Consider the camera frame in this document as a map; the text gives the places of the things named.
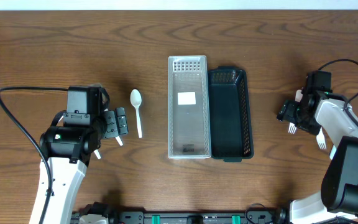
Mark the white utensil under left arm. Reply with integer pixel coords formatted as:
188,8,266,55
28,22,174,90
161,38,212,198
94,150,101,159

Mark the white label in clear basket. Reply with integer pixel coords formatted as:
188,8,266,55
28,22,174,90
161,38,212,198
177,92,196,105

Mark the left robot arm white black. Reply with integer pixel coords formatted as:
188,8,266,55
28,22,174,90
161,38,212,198
30,107,128,223

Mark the clear plastic basket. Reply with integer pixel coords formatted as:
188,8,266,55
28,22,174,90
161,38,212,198
168,55,211,159

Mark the white plastic spoon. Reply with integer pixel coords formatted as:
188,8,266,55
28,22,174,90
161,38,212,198
130,89,142,138
329,145,337,160

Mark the black mounting rail front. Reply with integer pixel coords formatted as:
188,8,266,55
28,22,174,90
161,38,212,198
69,202,290,224

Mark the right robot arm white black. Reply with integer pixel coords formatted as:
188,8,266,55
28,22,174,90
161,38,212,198
277,91,358,223

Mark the white utensil under left gripper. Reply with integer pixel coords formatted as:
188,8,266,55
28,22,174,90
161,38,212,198
115,136,124,146

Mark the white plastic fork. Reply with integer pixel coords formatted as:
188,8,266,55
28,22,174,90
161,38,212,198
316,128,327,150
288,123,297,134

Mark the black plastic basket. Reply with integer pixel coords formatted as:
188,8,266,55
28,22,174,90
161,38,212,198
208,66,254,162

